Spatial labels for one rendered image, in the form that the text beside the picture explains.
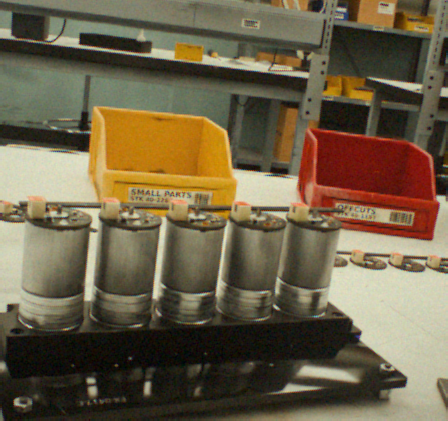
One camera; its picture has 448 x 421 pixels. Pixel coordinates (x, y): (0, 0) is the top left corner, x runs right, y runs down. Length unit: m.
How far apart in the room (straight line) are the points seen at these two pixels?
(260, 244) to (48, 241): 0.09
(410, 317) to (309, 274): 0.11
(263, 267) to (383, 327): 0.10
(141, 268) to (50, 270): 0.03
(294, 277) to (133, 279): 0.07
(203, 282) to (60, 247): 0.06
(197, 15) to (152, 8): 0.16
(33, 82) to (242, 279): 4.43
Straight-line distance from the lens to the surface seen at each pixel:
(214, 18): 2.51
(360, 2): 4.39
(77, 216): 0.27
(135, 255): 0.27
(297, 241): 0.30
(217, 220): 0.29
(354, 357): 0.31
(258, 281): 0.30
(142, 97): 4.65
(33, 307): 0.27
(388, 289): 0.44
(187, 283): 0.28
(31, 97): 4.71
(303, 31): 2.56
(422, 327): 0.39
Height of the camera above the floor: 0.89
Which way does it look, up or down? 14 degrees down
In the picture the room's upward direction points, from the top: 8 degrees clockwise
